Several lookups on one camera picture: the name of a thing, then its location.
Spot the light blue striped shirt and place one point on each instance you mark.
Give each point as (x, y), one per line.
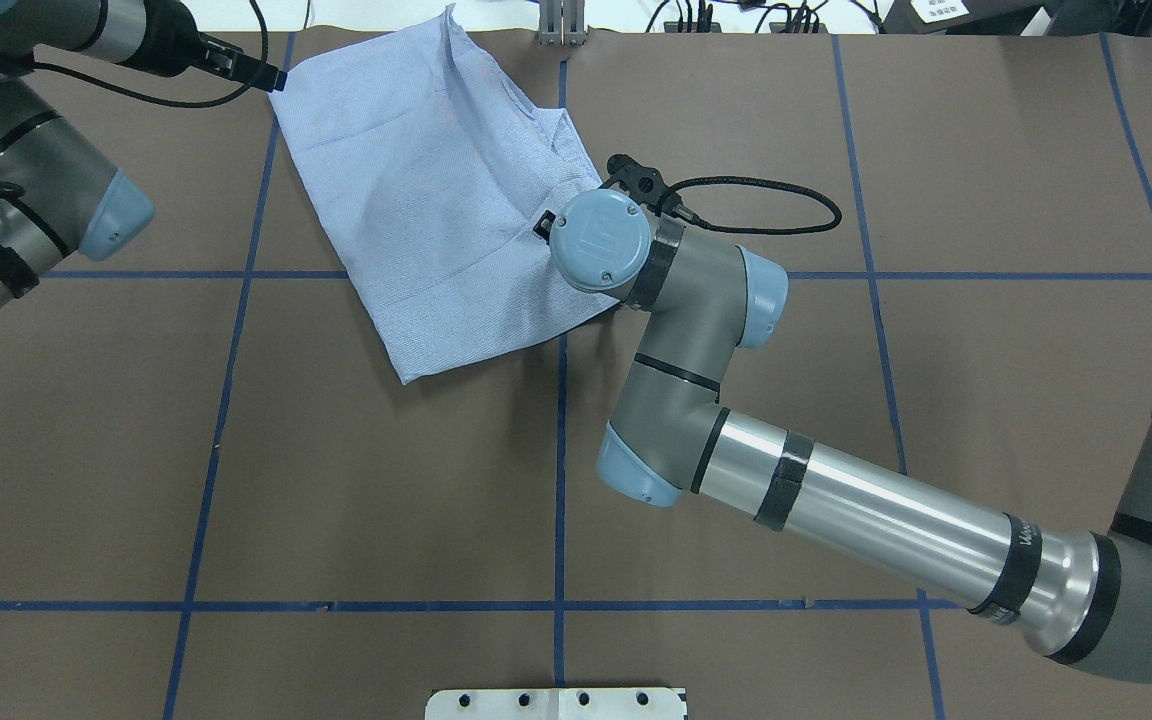
(428, 168)

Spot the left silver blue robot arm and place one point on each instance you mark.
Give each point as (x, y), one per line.
(59, 195)

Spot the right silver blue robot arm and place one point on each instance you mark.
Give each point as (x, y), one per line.
(1079, 598)

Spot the aluminium frame post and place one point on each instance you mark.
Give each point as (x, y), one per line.
(562, 23)

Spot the black box with white label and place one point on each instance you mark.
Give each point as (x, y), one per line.
(966, 18)

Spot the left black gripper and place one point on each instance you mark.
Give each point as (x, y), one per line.
(179, 38)

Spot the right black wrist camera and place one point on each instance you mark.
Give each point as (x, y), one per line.
(644, 185)

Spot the orange black usb hub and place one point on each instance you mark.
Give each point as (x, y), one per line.
(798, 21)
(697, 23)

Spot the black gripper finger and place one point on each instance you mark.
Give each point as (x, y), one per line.
(546, 225)

